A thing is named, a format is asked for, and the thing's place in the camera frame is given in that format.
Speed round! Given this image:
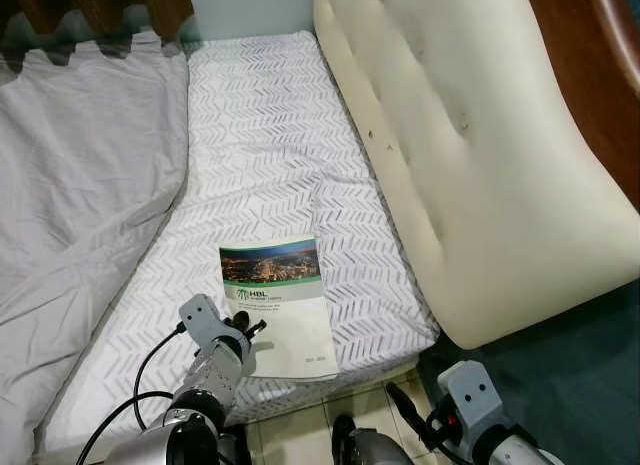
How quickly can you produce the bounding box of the brown wooden headboard frame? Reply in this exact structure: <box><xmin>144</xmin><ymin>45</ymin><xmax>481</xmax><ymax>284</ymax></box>
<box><xmin>520</xmin><ymin>0</ymin><xmax>640</xmax><ymax>212</ymax></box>

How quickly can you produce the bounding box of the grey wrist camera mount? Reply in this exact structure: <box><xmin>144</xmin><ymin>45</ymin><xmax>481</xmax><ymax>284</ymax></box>
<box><xmin>437</xmin><ymin>361</ymin><xmax>503</xmax><ymax>438</ymax></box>
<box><xmin>178</xmin><ymin>294</ymin><xmax>251</xmax><ymax>364</ymax></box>

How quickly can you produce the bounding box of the brown curtain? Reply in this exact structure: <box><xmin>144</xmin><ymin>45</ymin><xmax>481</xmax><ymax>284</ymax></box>
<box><xmin>0</xmin><ymin>0</ymin><xmax>196</xmax><ymax>62</ymax></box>

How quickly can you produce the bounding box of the grey blanket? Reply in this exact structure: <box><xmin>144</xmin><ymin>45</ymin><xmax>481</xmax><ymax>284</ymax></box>
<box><xmin>0</xmin><ymin>30</ymin><xmax>191</xmax><ymax>458</ymax></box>

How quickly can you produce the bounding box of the white book with city photo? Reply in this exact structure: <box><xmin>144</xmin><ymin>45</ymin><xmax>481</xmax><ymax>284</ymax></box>
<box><xmin>219</xmin><ymin>238</ymin><xmax>340</xmax><ymax>382</ymax></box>

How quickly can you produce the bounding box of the white patterned bed sheet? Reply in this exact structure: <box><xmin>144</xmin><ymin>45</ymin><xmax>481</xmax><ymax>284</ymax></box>
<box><xmin>35</xmin><ymin>30</ymin><xmax>442</xmax><ymax>458</ymax></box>

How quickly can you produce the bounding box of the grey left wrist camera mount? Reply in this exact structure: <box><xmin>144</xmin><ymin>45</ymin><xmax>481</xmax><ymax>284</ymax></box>
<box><xmin>178</xmin><ymin>294</ymin><xmax>251</xmax><ymax>364</ymax></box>

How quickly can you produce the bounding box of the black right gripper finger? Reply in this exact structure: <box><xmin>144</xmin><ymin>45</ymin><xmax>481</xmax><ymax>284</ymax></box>
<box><xmin>387</xmin><ymin>382</ymin><xmax>441</xmax><ymax>452</ymax></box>

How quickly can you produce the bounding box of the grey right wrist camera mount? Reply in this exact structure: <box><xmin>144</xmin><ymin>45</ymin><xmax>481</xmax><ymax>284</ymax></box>
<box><xmin>437</xmin><ymin>361</ymin><xmax>503</xmax><ymax>438</ymax></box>

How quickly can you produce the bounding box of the cream tufted headboard cushion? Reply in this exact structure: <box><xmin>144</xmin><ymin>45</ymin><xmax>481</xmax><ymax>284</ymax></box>
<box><xmin>313</xmin><ymin>0</ymin><xmax>640</xmax><ymax>351</ymax></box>

